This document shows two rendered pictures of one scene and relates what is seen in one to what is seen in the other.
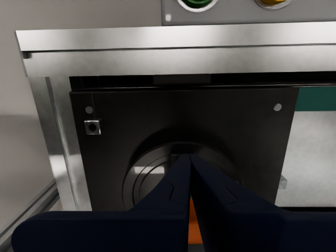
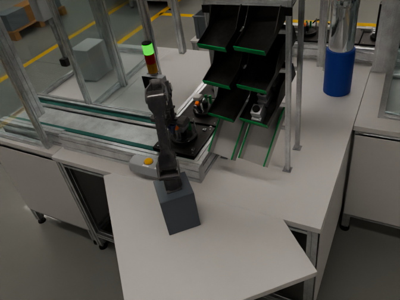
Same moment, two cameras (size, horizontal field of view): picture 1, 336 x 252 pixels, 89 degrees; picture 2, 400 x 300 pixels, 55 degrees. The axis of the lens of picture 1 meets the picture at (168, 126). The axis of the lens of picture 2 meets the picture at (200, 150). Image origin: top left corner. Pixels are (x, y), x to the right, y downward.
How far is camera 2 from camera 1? 1.76 m
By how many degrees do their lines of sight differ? 38
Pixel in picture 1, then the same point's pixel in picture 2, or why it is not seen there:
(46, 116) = (204, 155)
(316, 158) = (152, 139)
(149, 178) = (187, 138)
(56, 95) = (198, 158)
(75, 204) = not seen: hidden behind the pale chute
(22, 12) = (208, 193)
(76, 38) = (187, 164)
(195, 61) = not seen: hidden behind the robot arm
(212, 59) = not seen: hidden behind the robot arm
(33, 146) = (235, 165)
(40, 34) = (193, 166)
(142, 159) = (186, 141)
